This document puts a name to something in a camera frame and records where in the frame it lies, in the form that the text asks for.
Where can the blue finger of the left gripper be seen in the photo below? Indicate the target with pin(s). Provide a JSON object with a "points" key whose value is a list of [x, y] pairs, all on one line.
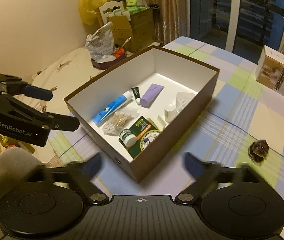
{"points": [[61, 122], [37, 93]]}

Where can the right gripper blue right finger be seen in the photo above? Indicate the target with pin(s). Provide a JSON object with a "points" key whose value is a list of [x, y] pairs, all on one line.
{"points": [[194, 166]]}

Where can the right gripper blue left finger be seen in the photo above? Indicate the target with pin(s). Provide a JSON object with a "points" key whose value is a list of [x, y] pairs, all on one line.
{"points": [[92, 166]]}

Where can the bag of cotton swabs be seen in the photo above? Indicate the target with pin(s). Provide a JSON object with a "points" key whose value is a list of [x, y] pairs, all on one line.
{"points": [[119, 121]]}

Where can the green blister card package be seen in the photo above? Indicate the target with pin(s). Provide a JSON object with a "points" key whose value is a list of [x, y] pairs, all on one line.
{"points": [[138, 137]]}

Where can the white pill bottle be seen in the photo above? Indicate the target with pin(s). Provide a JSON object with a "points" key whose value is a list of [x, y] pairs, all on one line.
{"points": [[169, 113]]}

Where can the blue toothpaste tube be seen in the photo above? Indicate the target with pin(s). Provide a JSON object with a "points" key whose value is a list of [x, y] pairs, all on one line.
{"points": [[111, 107]]}

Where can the clear box of floss picks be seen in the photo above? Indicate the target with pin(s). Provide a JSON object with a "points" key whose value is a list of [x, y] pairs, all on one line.
{"points": [[182, 100]]}

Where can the purple cleanser tube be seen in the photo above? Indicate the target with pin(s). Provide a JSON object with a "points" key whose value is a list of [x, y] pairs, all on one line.
{"points": [[152, 92]]}

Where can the small black cream tube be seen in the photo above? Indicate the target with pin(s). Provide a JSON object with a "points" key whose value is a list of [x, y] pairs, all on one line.
{"points": [[136, 93]]}

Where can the cream plastic hair claw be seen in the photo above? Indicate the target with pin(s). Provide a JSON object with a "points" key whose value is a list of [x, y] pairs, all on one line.
{"points": [[161, 122]]}

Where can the checked tablecloth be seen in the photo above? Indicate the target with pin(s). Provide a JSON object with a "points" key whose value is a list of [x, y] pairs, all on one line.
{"points": [[241, 112]]}

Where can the dark red octagonal tray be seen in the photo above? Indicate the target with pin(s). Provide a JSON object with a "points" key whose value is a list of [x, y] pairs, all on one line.
{"points": [[107, 61]]}

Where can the crumpled silver plastic bag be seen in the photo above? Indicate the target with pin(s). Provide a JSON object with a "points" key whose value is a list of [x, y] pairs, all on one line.
{"points": [[101, 42]]}

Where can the yellow plastic bag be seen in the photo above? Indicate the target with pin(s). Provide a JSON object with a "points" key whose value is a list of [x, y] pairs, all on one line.
{"points": [[89, 14]]}

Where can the brown cardboard storage box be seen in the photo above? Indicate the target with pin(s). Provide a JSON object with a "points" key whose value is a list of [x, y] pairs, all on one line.
{"points": [[156, 82]]}

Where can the stacked cardboard boxes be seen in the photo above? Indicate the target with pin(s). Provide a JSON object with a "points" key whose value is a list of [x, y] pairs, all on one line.
{"points": [[132, 29]]}

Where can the white product carton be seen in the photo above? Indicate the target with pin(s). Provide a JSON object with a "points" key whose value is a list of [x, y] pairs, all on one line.
{"points": [[270, 69]]}

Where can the beige curtain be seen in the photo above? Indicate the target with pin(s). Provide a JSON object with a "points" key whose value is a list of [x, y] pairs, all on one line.
{"points": [[170, 19]]}

